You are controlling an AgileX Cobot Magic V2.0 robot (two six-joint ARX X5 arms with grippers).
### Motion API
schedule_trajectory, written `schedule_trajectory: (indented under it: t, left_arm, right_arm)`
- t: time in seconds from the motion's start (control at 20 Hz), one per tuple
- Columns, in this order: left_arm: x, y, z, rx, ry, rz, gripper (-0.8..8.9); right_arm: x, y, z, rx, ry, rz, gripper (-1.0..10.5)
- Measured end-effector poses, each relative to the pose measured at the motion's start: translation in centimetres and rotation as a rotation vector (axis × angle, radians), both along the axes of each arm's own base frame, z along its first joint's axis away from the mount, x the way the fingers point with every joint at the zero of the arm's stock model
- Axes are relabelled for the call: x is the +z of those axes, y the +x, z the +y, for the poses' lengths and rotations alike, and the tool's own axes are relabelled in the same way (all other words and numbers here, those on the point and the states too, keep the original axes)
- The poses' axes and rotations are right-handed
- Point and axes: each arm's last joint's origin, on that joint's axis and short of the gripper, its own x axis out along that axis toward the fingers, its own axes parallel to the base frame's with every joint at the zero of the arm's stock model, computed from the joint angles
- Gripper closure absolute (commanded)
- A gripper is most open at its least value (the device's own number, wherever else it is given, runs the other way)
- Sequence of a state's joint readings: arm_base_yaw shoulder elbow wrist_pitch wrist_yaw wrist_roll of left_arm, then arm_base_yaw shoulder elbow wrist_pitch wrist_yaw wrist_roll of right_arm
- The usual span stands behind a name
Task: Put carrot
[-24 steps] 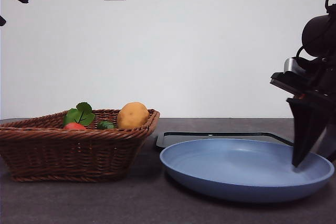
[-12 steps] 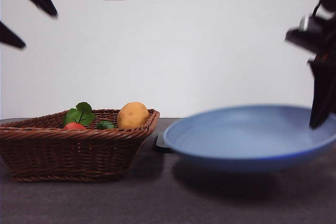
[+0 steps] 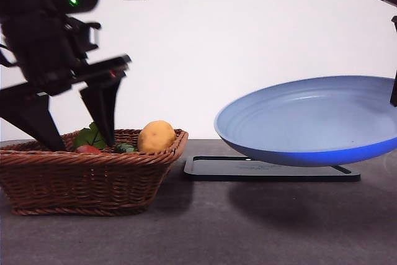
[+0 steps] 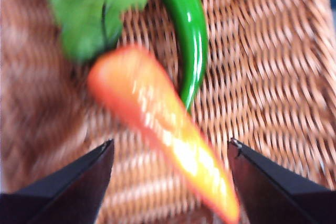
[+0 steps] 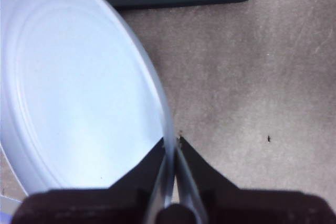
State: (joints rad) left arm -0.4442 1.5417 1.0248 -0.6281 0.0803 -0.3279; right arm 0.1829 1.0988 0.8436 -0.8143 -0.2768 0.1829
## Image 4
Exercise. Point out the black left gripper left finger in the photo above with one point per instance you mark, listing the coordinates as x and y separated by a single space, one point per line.
73 192

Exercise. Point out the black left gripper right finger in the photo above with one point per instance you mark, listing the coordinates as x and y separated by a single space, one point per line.
270 195

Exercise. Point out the orange carrot with green leaves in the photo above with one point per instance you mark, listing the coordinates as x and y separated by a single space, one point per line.
147 95

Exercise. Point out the brown wicker basket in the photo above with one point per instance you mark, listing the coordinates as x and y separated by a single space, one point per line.
262 64

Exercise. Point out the green chili pepper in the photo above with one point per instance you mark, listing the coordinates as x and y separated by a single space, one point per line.
189 30

